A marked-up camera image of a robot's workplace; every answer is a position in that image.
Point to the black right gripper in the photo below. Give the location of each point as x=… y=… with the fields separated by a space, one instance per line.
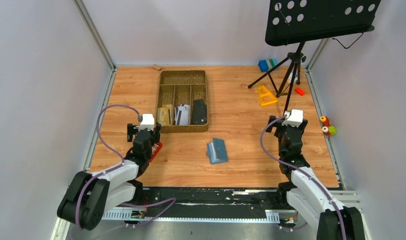
x=278 y=126

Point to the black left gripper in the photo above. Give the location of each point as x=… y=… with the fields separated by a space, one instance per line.
x=131 y=128

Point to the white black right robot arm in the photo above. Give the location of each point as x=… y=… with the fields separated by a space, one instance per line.
x=323 y=212

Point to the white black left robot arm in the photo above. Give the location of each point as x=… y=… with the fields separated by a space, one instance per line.
x=90 y=195

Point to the tan cards in tray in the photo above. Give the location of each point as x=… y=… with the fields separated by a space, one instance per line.
x=165 y=115

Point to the white card in tray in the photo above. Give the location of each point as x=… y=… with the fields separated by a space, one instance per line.
x=182 y=115

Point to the red flat toy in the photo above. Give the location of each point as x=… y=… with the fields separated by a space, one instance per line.
x=155 y=149

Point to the yellow triangular toy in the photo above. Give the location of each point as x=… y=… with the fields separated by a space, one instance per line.
x=266 y=98

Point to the red block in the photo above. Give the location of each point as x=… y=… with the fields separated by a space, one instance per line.
x=300 y=91

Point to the colourful toy stack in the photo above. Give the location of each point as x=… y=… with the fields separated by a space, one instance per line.
x=328 y=129

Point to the woven compartment tray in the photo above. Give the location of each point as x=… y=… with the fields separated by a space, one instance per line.
x=182 y=87

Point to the black wallet in tray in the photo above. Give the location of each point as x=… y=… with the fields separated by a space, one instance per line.
x=199 y=112

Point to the small cardboard scrap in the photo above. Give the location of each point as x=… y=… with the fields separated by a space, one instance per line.
x=157 y=67

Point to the blue green block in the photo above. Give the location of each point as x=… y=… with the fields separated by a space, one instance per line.
x=267 y=64

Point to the black music stand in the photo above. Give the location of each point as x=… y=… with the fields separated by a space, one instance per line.
x=301 y=21

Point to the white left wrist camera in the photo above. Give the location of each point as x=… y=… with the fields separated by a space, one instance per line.
x=147 y=118

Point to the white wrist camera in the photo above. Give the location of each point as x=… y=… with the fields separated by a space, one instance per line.
x=147 y=118
x=293 y=118

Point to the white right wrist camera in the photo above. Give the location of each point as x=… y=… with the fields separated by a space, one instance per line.
x=293 y=118

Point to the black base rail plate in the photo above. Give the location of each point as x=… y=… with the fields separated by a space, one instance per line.
x=212 y=202

